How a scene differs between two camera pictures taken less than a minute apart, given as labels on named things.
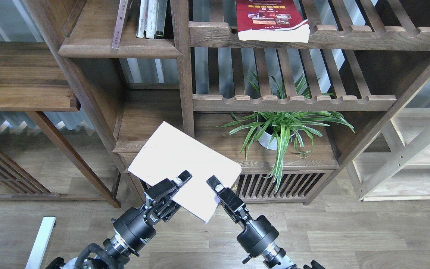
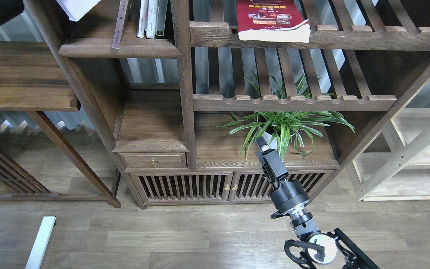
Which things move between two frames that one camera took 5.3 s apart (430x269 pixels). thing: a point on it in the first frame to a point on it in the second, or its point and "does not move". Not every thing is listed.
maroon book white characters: x=122 y=8 does not move
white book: x=171 y=151 to x=76 y=9
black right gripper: x=258 y=237 to x=290 y=195
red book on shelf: x=271 y=20 does not move
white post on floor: x=36 y=257 does not move
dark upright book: x=161 y=15 does not move
